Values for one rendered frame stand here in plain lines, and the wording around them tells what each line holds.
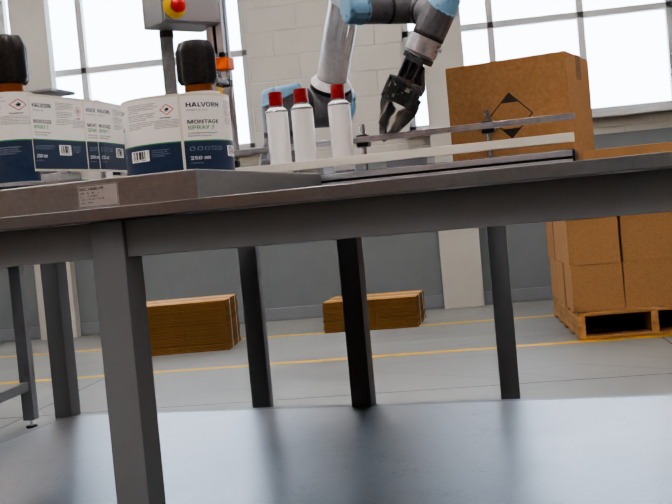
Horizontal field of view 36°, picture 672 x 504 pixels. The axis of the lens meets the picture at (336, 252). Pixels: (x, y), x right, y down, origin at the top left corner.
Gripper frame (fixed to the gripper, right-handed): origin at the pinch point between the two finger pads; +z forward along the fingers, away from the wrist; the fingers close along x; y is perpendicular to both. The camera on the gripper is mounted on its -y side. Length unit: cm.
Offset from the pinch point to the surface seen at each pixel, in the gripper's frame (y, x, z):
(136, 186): 83, -18, 16
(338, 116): 6.9, -10.6, -0.2
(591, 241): -327, 60, 39
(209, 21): -7, -54, -6
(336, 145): 7.2, -8.2, 6.0
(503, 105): -15.6, 20.3, -17.1
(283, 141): 7.2, -20.3, 10.5
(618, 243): -330, 74, 34
